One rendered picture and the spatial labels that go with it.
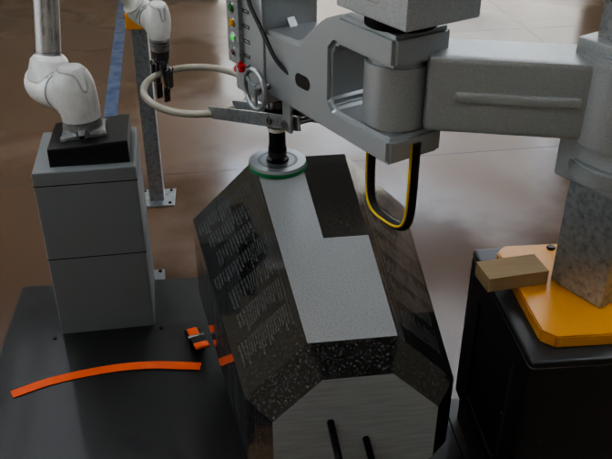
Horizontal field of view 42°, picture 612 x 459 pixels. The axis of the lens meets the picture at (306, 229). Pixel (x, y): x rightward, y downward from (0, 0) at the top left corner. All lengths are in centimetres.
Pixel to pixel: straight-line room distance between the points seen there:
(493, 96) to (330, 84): 50
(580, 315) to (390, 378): 66
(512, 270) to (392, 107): 67
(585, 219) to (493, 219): 207
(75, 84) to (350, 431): 175
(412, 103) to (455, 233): 215
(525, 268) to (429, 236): 175
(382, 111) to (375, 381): 73
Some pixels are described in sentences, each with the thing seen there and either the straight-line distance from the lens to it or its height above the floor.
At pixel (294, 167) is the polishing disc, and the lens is 294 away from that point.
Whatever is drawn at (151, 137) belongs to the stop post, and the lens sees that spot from 444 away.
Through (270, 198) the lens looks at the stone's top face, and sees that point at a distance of 279.
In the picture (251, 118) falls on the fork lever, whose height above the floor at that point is 104.
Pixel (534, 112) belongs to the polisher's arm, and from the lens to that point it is 225.
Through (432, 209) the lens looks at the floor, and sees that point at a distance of 453.
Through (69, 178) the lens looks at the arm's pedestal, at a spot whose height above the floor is 77.
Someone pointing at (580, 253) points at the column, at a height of 92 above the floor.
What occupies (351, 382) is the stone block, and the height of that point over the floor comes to 79.
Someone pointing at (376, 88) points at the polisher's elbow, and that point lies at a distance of 223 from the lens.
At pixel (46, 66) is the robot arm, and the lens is 342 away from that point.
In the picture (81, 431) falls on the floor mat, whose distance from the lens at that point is 320.
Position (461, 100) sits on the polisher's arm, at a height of 140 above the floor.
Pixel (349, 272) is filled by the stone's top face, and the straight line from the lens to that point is 240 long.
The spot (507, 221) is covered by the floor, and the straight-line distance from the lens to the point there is 449.
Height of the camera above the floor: 221
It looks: 31 degrees down
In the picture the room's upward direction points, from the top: straight up
